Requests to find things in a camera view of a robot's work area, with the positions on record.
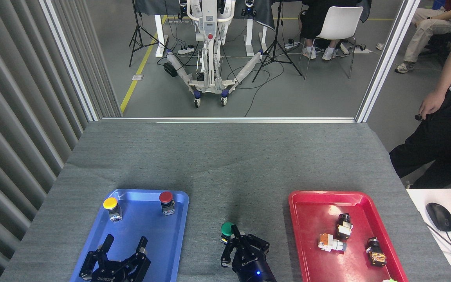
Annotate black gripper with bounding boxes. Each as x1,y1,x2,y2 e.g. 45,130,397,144
79,234,152,282
221,224,277,282

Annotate green push button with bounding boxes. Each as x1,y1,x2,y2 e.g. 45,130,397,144
220,222,236,246

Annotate yellow push button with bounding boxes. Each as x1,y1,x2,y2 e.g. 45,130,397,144
103,197,123,223

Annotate red push button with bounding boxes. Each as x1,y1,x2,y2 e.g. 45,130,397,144
159,191,176,216

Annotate person's hand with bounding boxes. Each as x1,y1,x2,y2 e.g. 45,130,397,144
418,88,447,120

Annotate blue plastic tray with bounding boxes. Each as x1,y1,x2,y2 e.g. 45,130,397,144
70,189,190,282

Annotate red plastic tray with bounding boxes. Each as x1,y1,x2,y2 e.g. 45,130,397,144
288,191,409,282

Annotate grey felt table cover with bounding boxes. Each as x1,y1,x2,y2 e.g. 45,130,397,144
0,121,451,282

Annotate silver crossbar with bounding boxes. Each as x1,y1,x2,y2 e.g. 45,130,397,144
100,116,361,124

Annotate black computer mouse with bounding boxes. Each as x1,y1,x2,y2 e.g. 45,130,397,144
426,202,451,232

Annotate white desk leg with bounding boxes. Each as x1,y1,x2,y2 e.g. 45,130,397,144
245,18,267,57
154,14,169,57

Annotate black tripod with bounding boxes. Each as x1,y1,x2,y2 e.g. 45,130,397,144
252,0,303,83
129,0,167,67

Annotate white stand on wheels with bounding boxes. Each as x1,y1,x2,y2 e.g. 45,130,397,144
166,0,265,108

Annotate standing person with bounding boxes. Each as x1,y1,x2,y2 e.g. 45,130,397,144
389,4,451,189

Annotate person seated on chair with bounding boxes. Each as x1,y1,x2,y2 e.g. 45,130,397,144
299,0,361,61

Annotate white chair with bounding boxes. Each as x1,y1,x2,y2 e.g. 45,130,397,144
299,6,364,80

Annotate seated person in beige trousers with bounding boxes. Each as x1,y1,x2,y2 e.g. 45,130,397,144
376,0,451,74

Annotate white and orange switch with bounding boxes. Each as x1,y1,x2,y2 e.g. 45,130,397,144
318,233,347,253

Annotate black knob switch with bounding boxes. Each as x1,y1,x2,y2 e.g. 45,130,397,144
336,213,354,240

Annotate black and orange switch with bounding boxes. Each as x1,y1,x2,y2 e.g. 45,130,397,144
366,237,387,268

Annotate black mouse cable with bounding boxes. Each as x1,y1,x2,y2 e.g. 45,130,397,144
425,221,451,267

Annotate silver post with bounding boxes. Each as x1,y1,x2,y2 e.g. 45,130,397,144
40,0,101,122
355,0,421,123

